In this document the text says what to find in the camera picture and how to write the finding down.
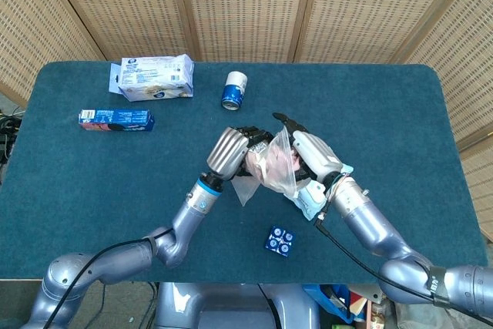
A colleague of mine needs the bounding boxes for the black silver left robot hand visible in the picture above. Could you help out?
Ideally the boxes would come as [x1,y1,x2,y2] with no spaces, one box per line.
[206,125,278,182]

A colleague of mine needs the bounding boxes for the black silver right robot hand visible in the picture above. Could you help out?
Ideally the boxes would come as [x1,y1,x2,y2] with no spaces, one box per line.
[272,112,344,191]

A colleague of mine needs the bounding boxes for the pink clothes bundle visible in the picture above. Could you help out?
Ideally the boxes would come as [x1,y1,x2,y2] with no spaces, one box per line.
[244,143,304,191]

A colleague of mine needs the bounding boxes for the translucent plastic zip bag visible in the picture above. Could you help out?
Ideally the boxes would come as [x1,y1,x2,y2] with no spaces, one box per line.
[230,126,305,206]

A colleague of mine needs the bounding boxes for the light blue cartoon wipes pack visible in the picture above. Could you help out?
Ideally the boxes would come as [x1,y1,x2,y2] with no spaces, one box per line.
[284,165,354,222]

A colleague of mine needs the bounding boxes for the blue white can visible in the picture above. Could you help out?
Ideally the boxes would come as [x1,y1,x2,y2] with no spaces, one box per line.
[220,70,249,110]

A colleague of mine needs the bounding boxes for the teal table mat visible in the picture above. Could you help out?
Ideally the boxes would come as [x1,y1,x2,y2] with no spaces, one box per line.
[0,60,489,284]

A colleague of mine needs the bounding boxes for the blue toy building block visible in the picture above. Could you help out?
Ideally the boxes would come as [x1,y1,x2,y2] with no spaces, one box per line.
[263,224,297,257]

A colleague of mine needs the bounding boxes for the white blue tissue pack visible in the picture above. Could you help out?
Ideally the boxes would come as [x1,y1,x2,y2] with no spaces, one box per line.
[108,53,196,102]

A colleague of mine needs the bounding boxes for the blue toothpaste box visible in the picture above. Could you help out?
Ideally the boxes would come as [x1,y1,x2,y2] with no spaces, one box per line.
[78,108,156,133]

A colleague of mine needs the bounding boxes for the blue storage bin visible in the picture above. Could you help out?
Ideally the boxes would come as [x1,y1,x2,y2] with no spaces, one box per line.
[302,284,354,326]

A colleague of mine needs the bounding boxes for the grey robot torso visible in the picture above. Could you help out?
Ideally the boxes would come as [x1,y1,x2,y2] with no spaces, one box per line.
[153,281,321,329]

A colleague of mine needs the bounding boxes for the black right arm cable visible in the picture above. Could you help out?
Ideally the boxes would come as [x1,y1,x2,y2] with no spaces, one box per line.
[314,211,493,326]

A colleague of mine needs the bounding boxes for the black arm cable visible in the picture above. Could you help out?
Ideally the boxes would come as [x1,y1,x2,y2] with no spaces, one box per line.
[42,227,174,329]
[314,211,493,326]

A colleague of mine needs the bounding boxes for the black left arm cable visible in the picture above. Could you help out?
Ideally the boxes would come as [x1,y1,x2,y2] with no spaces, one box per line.
[42,227,174,329]

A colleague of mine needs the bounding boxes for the black floor cables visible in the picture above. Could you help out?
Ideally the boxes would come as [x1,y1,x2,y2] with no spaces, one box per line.
[0,105,22,166]

